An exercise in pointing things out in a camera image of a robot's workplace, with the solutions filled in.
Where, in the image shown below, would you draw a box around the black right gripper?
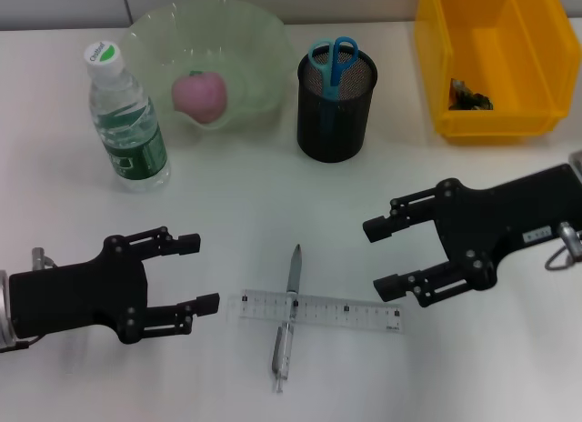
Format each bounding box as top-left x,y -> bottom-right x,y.
362,163 -> 582,309

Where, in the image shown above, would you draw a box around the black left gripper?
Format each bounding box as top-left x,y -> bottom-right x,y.
8,226 -> 221,346

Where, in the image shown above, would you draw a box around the clear plastic ruler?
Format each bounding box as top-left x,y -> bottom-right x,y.
238,288 -> 405,336

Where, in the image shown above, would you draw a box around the grey clear pen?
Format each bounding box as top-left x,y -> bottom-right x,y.
271,243 -> 305,395

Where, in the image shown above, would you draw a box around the clear green-label water bottle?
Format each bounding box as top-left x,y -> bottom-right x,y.
83,39 -> 173,194

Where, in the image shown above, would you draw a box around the pink toy peach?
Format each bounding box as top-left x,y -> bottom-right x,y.
171,71 -> 228,124

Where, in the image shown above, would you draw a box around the green plastic wrapper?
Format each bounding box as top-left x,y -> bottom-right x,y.
448,77 -> 496,112

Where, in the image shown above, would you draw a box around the blue scissors with cover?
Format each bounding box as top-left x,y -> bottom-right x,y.
307,35 -> 359,141

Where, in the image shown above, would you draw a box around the black mesh pen holder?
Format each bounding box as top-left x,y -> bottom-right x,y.
296,44 -> 379,164

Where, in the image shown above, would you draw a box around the translucent green fruit bowl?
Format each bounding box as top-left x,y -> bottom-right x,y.
122,0 -> 295,132

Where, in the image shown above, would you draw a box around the yellow plastic bin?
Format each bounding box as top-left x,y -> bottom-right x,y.
413,0 -> 582,145

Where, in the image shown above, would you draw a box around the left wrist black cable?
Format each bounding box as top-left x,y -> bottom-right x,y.
0,247 -> 60,353

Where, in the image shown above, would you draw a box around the right wrist grey cable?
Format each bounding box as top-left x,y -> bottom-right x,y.
544,221 -> 582,272

